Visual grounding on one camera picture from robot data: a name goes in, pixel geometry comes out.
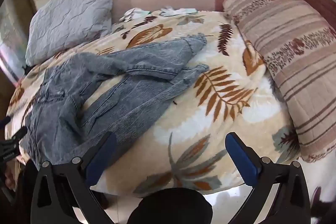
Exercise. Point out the person's left hand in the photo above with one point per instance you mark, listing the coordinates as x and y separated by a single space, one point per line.
11 178

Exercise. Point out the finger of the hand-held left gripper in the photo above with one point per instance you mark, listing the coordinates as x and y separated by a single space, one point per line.
4 121
18 134

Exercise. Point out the black rounded object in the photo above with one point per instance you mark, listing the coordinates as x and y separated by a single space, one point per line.
170 207

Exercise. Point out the striped beige folded quilt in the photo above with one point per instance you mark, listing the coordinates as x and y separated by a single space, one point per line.
294 61

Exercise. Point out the grey quilted pillow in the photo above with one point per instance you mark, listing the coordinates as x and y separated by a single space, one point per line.
71 16

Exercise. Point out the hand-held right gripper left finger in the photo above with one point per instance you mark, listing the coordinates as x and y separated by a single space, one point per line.
101 161

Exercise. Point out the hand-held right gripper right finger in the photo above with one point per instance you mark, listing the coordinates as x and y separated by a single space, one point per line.
241 161

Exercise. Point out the leaf-print fleece blanket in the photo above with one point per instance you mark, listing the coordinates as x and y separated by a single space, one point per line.
210 121

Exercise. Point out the white dark-patterned cloth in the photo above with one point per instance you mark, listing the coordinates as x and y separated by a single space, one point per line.
323 208

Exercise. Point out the grey-blue denim pants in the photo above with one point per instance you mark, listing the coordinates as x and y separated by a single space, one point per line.
126 98

